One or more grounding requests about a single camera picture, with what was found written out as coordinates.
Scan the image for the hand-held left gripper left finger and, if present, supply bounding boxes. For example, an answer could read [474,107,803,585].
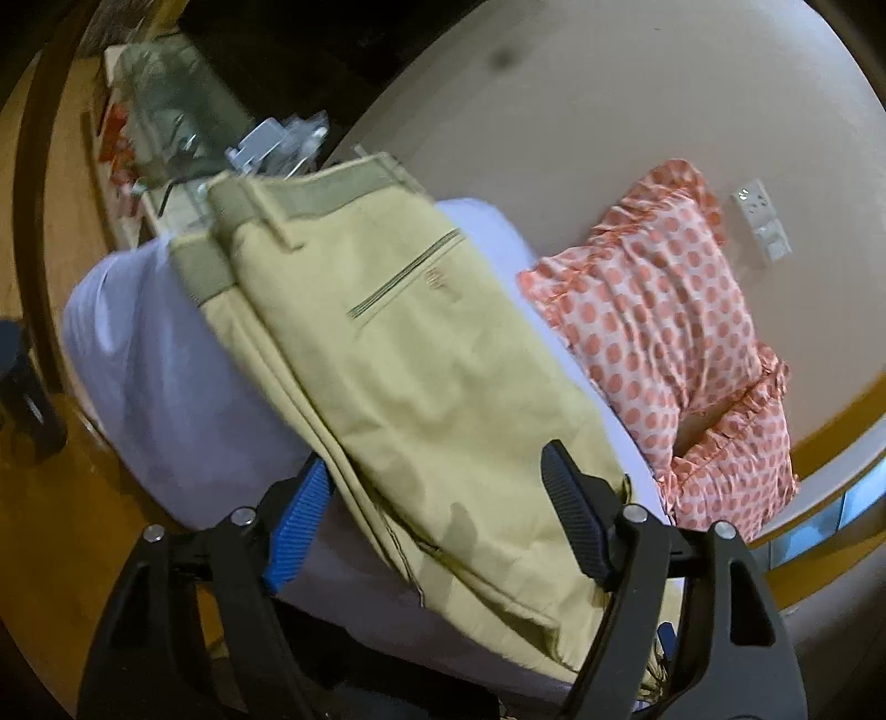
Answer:
[78,453,337,720]

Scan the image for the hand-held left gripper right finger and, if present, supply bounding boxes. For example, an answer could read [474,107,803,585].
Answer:
[540,439,812,720]

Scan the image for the khaki pants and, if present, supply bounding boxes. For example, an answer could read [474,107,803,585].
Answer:
[170,153,683,714]

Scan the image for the white bed sheet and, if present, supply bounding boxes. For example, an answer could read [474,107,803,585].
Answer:
[61,199,683,707]

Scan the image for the orange polka dot pillow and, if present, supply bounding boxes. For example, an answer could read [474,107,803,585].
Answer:
[516,159,800,544]

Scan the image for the clear plastic bag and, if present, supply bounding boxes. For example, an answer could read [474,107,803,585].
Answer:
[114,42,243,177]

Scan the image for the white wall switch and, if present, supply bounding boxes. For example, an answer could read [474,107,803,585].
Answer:
[754,220,794,264]

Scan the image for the white wall socket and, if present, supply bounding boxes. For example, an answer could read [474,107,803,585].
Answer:
[731,180,775,226]

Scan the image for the white metal bracket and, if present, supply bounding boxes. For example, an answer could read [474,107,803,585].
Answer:
[225,111,329,174]

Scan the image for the dark wooden bed frame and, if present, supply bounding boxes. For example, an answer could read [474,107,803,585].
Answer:
[12,0,229,659]

